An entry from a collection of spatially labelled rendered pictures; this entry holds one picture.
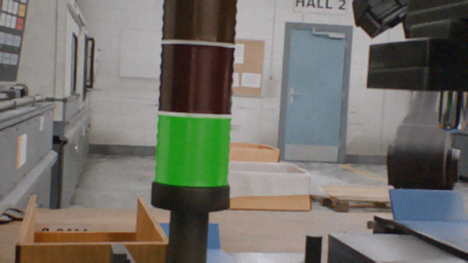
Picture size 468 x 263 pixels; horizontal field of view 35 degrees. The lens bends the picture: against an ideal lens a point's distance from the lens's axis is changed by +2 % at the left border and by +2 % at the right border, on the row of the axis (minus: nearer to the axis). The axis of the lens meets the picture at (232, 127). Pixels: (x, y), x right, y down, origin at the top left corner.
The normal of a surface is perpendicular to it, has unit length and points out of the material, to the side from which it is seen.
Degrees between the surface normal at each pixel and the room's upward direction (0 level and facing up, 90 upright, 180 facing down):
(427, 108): 38
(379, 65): 90
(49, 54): 90
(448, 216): 60
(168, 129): 104
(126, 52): 90
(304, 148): 90
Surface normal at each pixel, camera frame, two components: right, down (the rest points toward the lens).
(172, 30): -0.68, 0.25
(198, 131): 0.14, 0.30
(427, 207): 0.22, -0.44
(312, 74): 0.16, 0.06
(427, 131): -0.19, -0.78
